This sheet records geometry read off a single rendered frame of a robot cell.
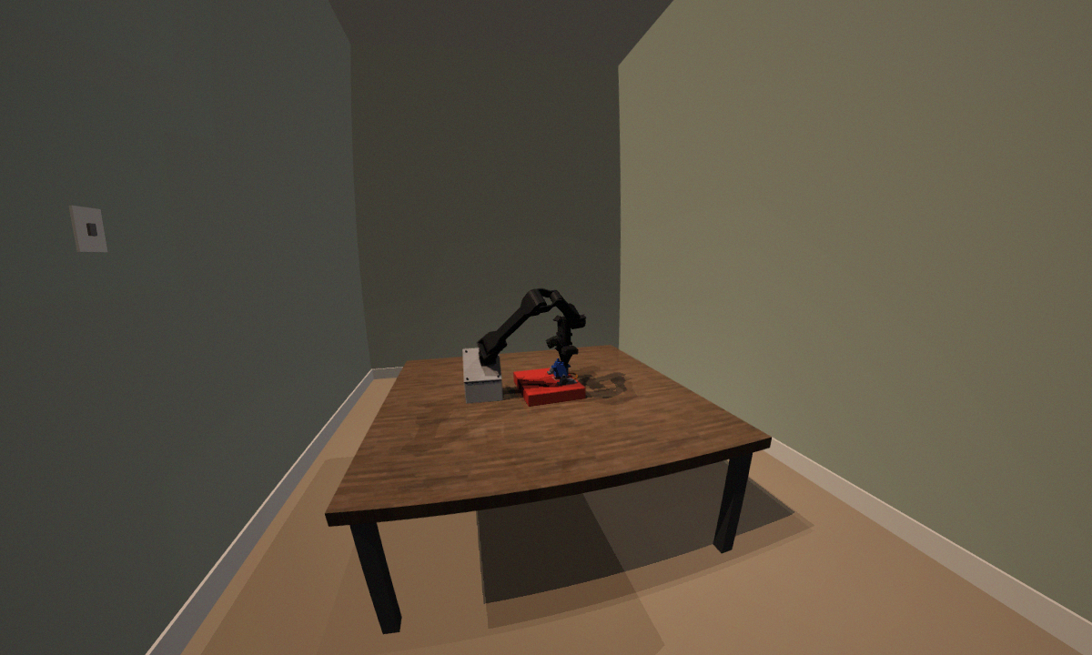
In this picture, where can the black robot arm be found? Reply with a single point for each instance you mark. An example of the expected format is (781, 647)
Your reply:
(532, 304)

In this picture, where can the red flat deck plate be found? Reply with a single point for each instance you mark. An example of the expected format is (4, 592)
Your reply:
(540, 387)

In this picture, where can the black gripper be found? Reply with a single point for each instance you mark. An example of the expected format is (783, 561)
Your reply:
(566, 350)

